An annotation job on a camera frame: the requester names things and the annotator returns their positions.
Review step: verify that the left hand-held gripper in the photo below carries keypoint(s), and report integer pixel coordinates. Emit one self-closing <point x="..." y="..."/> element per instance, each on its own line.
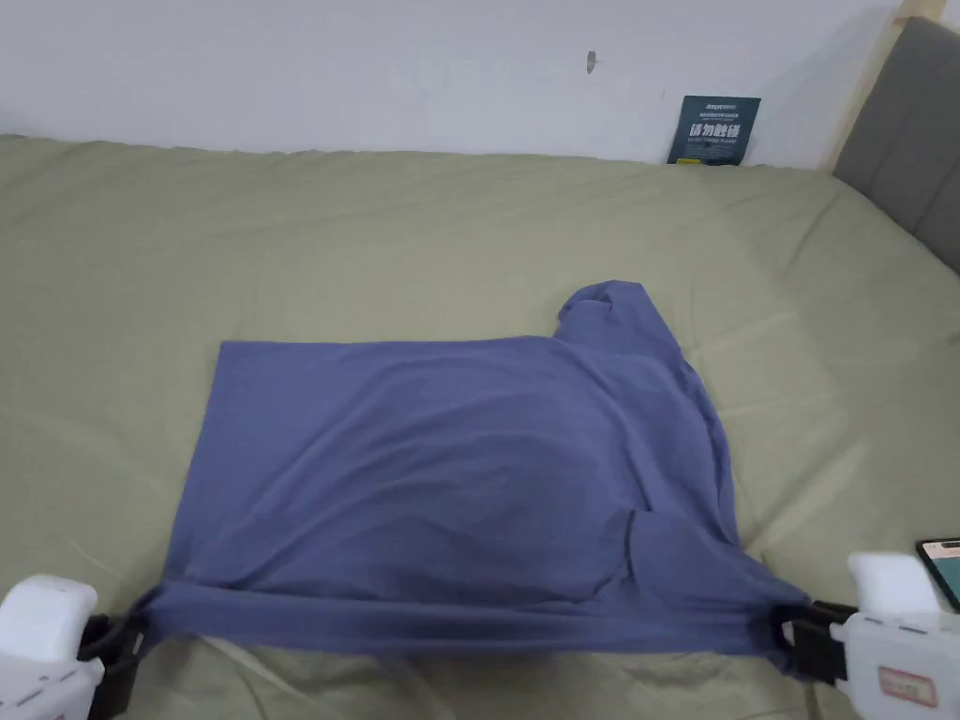
<point x="41" y="630"/>

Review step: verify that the black smartphone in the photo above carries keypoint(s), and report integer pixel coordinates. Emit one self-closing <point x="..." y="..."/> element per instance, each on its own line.
<point x="946" y="568"/>

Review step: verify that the bed with pale green sheet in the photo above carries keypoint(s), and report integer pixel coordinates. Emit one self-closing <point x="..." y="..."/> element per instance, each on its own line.
<point x="315" y="240"/>

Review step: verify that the light wooden post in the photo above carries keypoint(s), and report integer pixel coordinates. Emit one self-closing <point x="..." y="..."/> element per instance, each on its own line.
<point x="870" y="82"/>

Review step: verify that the blue shirt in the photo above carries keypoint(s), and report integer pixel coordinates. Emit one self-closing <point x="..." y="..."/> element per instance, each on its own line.
<point x="450" y="465"/>

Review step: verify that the dark card with white print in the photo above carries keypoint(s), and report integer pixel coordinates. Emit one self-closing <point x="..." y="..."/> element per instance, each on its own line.
<point x="712" y="131"/>

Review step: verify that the grey padded headboard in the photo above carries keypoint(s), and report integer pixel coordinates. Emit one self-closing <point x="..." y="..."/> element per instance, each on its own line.
<point x="911" y="142"/>

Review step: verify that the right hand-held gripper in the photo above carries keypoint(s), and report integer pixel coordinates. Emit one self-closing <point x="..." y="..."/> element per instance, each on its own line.
<point x="892" y="637"/>

